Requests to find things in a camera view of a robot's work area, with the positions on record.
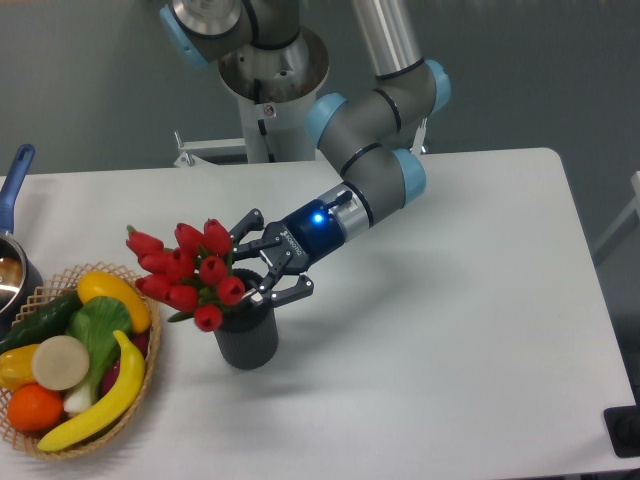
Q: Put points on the yellow bell pepper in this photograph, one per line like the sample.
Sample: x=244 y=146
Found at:
x=16 y=370

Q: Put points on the yellow plastic banana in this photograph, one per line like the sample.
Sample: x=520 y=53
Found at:
x=109 y=408

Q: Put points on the dark grey ribbed vase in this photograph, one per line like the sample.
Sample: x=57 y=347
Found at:
x=248 y=337

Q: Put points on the blue handled saucepan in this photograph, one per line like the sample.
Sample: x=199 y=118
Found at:
x=19 y=277

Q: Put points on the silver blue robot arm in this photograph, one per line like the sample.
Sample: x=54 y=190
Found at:
x=275 y=67

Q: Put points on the orange fruit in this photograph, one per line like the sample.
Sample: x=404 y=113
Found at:
x=34 y=408

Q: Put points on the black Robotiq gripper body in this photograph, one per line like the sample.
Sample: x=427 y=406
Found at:
x=296 y=242

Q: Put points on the yellow squash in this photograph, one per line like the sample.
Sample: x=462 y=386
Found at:
x=99 y=283

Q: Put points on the woven wicker basket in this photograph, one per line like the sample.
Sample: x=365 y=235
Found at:
x=60 y=284

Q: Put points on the green bok choy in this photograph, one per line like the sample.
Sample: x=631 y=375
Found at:
x=93 y=325

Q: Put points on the beige round disc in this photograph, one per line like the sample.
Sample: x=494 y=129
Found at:
x=60 y=363

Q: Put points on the purple eggplant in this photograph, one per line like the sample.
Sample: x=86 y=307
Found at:
x=141 y=342

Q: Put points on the green cucumber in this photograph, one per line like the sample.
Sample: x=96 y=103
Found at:
x=50 y=320

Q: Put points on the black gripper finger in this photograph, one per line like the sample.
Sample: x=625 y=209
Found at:
x=258 y=294
x=253 y=221

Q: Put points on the black device at table edge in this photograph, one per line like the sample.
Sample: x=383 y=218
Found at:
x=622 y=424

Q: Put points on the red tulip bouquet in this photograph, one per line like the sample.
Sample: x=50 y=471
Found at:
x=195 y=278

